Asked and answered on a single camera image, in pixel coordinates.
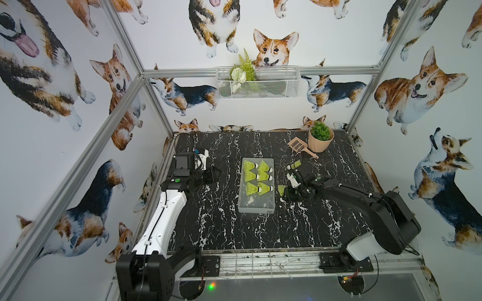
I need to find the green shuttlecock four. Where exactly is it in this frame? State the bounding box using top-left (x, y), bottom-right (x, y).
top-left (287, 160), bottom-right (302, 170)

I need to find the green shuttlecock five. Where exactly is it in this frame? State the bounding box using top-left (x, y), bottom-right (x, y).
top-left (278, 185), bottom-right (287, 197)

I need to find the green shuttlecock eight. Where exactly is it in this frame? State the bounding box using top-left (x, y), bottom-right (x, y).
top-left (257, 182), bottom-right (274, 196)

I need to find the green shuttlecock seven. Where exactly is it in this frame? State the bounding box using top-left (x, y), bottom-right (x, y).
top-left (257, 171), bottom-right (272, 181)

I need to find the green shuttlecock one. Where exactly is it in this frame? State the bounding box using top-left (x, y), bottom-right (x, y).
top-left (258, 161), bottom-right (273, 173)

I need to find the green shuttlecock two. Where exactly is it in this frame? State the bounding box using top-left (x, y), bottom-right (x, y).
top-left (243, 160), bottom-right (259, 171)

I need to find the green shuttlecock six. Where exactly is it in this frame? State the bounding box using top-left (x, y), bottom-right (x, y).
top-left (244, 170), bottom-right (259, 182)

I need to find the green shuttlecock three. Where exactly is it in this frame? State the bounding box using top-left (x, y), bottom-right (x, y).
top-left (246, 183), bottom-right (259, 196)

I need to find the clear plastic storage box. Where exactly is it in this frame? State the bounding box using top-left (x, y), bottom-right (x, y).
top-left (238, 158), bottom-right (276, 214)

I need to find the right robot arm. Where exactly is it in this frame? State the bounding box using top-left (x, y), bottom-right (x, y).
top-left (279, 172), bottom-right (421, 272)

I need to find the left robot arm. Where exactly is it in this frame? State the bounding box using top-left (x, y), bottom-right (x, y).
top-left (115, 166), bottom-right (222, 300)

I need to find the pink slotted scoop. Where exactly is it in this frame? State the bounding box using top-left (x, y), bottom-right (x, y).
top-left (287, 137), bottom-right (319, 159)

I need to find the pink pot with succulent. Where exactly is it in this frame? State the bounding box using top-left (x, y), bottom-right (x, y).
top-left (308, 122), bottom-right (335, 153)

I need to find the green fern plant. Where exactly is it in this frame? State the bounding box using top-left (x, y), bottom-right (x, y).
top-left (230, 49), bottom-right (257, 94)

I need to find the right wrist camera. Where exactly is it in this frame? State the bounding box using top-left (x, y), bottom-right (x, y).
top-left (286, 173), bottom-right (301, 188)

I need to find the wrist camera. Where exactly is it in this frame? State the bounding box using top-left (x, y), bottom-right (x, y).
top-left (171, 149), bottom-right (209, 178)
top-left (286, 173), bottom-right (301, 188)

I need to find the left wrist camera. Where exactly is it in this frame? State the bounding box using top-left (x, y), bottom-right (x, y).
top-left (171, 149), bottom-right (209, 178)

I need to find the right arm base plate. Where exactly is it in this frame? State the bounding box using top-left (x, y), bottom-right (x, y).
top-left (319, 252), bottom-right (374, 273)

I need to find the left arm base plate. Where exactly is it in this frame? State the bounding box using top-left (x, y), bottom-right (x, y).
top-left (175, 255), bottom-right (220, 280)

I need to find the white wire wall basket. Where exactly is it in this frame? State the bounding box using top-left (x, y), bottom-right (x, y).
top-left (215, 66), bottom-right (301, 99)

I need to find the aluminium front rail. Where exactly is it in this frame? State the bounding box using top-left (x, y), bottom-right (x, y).
top-left (177, 248), bottom-right (426, 281)

